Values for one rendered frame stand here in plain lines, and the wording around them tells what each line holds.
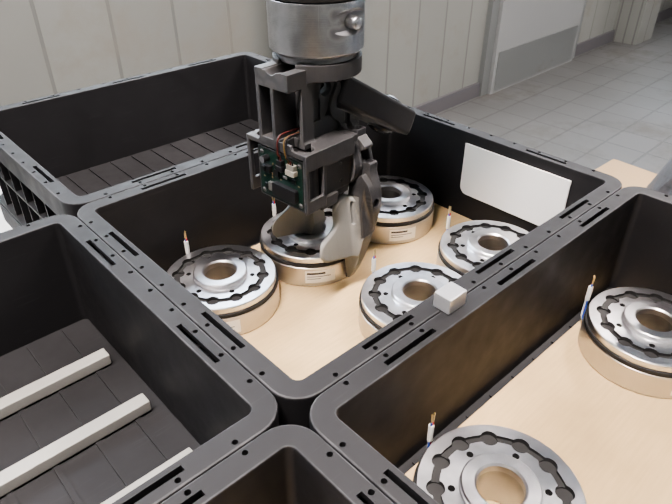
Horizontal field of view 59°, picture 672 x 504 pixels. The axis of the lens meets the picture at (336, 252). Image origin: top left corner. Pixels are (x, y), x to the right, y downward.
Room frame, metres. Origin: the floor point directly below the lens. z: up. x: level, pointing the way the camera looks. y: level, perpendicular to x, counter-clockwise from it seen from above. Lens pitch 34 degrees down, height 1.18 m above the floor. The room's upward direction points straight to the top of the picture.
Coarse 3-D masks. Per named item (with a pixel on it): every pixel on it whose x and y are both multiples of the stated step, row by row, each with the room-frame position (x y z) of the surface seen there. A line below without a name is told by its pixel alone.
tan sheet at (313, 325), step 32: (384, 256) 0.52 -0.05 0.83; (416, 256) 0.52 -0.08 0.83; (288, 288) 0.46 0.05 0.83; (320, 288) 0.46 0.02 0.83; (352, 288) 0.46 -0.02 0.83; (288, 320) 0.41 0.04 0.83; (320, 320) 0.41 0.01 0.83; (352, 320) 0.41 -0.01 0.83; (288, 352) 0.37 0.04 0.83; (320, 352) 0.37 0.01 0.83
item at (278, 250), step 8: (328, 208) 0.56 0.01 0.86; (328, 216) 0.55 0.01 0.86; (264, 224) 0.53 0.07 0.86; (264, 232) 0.51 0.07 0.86; (264, 240) 0.50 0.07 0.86; (272, 240) 0.50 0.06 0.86; (280, 240) 0.50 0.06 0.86; (288, 240) 0.50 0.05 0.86; (272, 248) 0.48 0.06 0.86; (280, 248) 0.48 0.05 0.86; (288, 248) 0.49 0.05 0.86; (296, 248) 0.48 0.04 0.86; (304, 248) 0.48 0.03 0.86; (312, 248) 0.48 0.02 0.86; (280, 256) 0.47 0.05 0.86; (288, 256) 0.47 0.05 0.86; (296, 256) 0.47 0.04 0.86; (304, 256) 0.47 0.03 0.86; (312, 256) 0.47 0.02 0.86
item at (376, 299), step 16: (384, 272) 0.44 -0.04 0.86; (400, 272) 0.45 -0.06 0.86; (416, 272) 0.44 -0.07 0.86; (432, 272) 0.45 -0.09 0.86; (448, 272) 0.44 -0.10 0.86; (368, 288) 0.42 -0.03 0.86; (384, 288) 0.42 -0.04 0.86; (368, 304) 0.40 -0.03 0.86; (384, 304) 0.40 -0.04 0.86; (384, 320) 0.38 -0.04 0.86
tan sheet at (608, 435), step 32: (544, 352) 0.37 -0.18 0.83; (576, 352) 0.37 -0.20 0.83; (512, 384) 0.33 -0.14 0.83; (544, 384) 0.33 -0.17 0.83; (576, 384) 0.33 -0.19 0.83; (608, 384) 0.33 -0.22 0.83; (480, 416) 0.30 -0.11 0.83; (512, 416) 0.30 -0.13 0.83; (544, 416) 0.30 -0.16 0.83; (576, 416) 0.30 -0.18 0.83; (608, 416) 0.30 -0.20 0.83; (640, 416) 0.30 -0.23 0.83; (576, 448) 0.27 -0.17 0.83; (608, 448) 0.27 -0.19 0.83; (640, 448) 0.27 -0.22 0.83; (608, 480) 0.25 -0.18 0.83; (640, 480) 0.25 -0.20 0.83
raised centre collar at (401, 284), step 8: (400, 280) 0.42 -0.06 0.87; (408, 280) 0.42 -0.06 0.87; (416, 280) 0.42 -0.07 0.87; (424, 280) 0.42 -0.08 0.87; (432, 280) 0.42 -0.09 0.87; (392, 288) 0.41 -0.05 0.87; (400, 288) 0.41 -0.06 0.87; (432, 288) 0.42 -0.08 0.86; (392, 296) 0.41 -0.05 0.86; (400, 296) 0.40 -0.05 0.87; (400, 304) 0.39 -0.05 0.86; (408, 304) 0.39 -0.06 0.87; (416, 304) 0.39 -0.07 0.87
